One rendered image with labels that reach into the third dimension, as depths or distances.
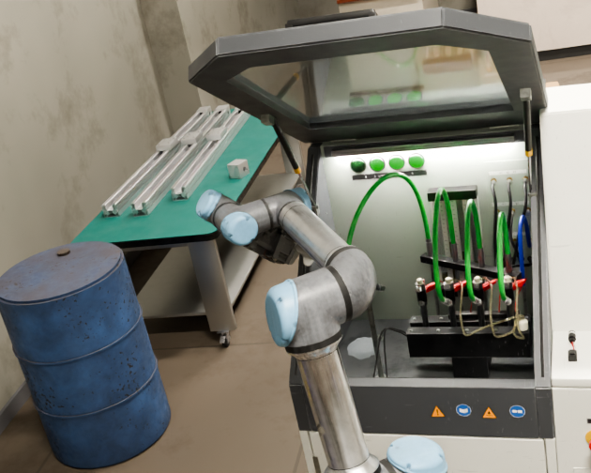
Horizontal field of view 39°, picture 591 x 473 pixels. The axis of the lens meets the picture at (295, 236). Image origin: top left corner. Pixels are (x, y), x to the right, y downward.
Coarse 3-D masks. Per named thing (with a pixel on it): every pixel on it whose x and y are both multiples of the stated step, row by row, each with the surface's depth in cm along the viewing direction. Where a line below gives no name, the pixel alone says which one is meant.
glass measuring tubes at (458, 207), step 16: (432, 192) 251; (448, 192) 249; (464, 192) 248; (432, 208) 256; (464, 208) 253; (480, 224) 255; (448, 240) 258; (448, 256) 262; (448, 272) 264; (464, 272) 261; (464, 288) 262
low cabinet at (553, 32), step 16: (480, 0) 816; (496, 0) 813; (512, 0) 810; (528, 0) 807; (544, 0) 805; (560, 0) 802; (576, 0) 799; (496, 16) 819; (512, 16) 817; (528, 16) 814; (544, 16) 811; (560, 16) 808; (576, 16) 806; (544, 32) 817; (560, 32) 815; (576, 32) 812; (544, 48) 824; (560, 48) 824; (576, 48) 822
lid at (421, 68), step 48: (240, 48) 166; (288, 48) 164; (336, 48) 164; (384, 48) 165; (432, 48) 172; (480, 48) 166; (528, 48) 167; (240, 96) 201; (288, 96) 209; (336, 96) 210; (384, 96) 211; (432, 96) 212; (480, 96) 213; (528, 96) 199
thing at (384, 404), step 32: (352, 384) 229; (384, 384) 226; (416, 384) 223; (448, 384) 221; (480, 384) 218; (512, 384) 215; (384, 416) 230; (416, 416) 227; (448, 416) 224; (480, 416) 221
